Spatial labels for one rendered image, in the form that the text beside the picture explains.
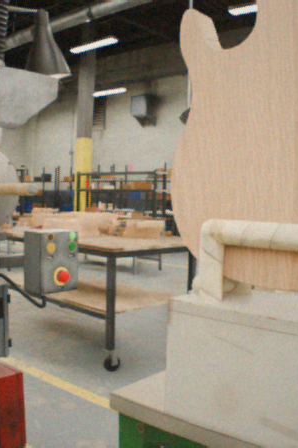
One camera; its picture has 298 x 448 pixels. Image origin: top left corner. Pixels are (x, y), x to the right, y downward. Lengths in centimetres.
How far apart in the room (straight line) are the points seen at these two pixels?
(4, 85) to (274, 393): 85
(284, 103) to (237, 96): 7
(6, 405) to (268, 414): 126
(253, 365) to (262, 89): 35
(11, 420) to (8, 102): 112
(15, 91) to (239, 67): 62
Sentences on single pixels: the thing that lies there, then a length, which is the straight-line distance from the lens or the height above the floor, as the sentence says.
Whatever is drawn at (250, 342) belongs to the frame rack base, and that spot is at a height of 107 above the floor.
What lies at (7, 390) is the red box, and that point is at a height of 56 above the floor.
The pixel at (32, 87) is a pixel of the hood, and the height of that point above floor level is 149.
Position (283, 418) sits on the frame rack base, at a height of 98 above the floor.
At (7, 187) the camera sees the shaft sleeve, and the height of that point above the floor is 125.
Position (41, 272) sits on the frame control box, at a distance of 153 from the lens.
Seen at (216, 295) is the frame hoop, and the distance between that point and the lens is 63.
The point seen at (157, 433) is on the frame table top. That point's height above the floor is 88.
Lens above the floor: 124
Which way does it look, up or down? 3 degrees down
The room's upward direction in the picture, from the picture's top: 2 degrees clockwise
